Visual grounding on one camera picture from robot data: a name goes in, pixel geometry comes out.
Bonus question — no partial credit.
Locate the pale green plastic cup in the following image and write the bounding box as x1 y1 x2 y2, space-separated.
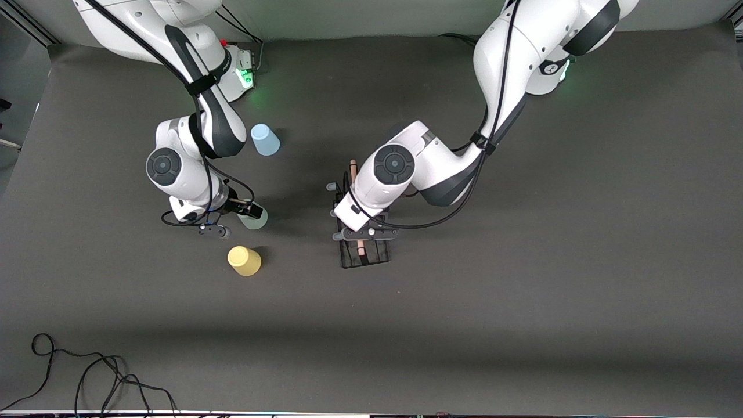
238 204 269 230

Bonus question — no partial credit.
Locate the yellow plastic cup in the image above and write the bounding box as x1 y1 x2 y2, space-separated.
227 246 262 277

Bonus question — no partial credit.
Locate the black wire cup holder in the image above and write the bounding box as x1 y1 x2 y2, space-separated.
326 160 391 269

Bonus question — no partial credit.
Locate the light blue plastic cup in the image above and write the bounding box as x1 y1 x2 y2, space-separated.
250 124 280 157

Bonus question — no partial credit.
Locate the dark grey table mat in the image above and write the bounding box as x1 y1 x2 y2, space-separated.
0 22 743 414

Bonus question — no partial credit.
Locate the black right base cable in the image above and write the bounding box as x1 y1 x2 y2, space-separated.
216 3 265 73

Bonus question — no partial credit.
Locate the black base cable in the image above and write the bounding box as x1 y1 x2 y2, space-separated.
438 33 480 48
216 3 265 73

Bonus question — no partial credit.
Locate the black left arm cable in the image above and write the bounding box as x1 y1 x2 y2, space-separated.
342 0 523 230

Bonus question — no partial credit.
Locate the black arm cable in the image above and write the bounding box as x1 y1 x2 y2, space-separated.
86 0 257 228
342 0 523 230

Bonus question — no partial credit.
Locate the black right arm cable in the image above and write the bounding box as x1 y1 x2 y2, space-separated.
86 0 257 228

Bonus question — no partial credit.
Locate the thin black floor cable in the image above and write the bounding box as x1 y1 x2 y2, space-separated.
74 355 179 417
0 333 125 412

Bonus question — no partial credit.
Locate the dark metal frame rail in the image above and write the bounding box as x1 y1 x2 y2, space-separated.
0 0 62 47

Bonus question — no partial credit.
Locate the black left base cable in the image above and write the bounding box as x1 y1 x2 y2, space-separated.
438 33 480 48

